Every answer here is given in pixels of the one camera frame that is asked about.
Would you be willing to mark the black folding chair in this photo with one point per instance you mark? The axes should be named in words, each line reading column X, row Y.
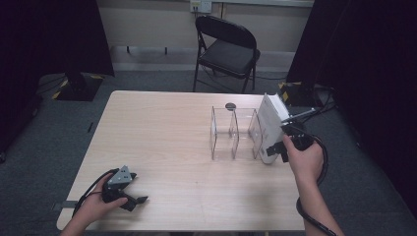
column 226, row 55

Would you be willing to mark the black stand base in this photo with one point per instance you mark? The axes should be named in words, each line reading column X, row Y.
column 80, row 88
column 295, row 93

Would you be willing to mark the white wall outlet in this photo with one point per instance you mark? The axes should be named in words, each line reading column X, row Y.
column 200, row 6

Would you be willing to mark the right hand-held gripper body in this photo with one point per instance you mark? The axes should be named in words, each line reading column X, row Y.
column 300, row 139

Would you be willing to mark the small black floor object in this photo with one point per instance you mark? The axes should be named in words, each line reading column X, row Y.
column 90, row 127

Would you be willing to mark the person's left hand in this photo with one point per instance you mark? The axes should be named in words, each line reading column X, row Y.
column 95, row 208

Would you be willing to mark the black curtain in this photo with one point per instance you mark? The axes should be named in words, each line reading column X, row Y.
column 49, row 39
column 367, row 65

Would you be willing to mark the dark round disc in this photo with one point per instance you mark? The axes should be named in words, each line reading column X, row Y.
column 230, row 106

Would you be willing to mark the person's right hand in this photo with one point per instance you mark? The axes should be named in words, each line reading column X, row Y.
column 306, row 165

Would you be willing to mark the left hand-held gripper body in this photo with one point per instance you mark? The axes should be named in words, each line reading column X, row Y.
column 119, row 177

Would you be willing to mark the white book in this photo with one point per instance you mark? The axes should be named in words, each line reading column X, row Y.
column 270, row 128

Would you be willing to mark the clear acrylic book rack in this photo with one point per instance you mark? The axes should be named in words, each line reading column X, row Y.
column 233, row 131

